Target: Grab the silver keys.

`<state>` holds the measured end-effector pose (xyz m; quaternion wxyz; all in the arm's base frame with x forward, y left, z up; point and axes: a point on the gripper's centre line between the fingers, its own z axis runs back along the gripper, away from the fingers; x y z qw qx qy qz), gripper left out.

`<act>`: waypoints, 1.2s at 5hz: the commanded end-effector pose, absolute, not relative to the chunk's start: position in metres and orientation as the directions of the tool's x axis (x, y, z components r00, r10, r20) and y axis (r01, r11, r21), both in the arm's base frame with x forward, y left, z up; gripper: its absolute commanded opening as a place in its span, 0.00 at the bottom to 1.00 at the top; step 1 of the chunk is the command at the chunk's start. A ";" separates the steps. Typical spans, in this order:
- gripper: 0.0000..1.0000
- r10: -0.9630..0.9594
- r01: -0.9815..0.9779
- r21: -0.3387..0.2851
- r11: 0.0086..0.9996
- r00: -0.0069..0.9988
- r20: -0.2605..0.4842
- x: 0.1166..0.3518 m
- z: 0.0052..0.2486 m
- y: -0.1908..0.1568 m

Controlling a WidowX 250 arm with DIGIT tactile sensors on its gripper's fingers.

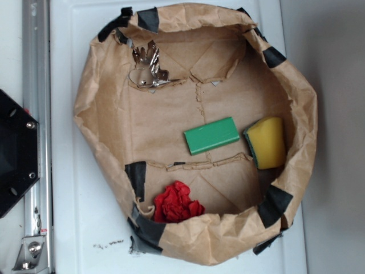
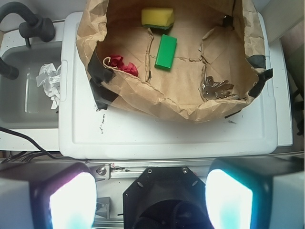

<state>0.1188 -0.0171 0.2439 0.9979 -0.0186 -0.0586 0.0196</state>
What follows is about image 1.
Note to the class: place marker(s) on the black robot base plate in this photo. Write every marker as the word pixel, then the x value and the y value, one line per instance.
pixel 19 153

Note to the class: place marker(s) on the yellow green sponge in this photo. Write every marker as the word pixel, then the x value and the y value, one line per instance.
pixel 265 138

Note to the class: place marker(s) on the silver keys bunch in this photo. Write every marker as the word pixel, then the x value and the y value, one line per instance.
pixel 147 72

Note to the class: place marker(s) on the silver corner bracket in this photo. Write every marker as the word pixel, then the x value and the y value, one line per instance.
pixel 32 257

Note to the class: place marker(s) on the aluminium extrusion rail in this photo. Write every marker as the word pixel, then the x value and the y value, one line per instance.
pixel 36 98

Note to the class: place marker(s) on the green rectangular block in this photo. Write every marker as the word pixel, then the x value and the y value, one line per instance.
pixel 212 135

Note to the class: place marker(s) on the red crumpled cloth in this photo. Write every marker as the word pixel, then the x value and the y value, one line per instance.
pixel 174 205

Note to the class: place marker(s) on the brown paper bag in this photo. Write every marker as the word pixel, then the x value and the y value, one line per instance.
pixel 225 69

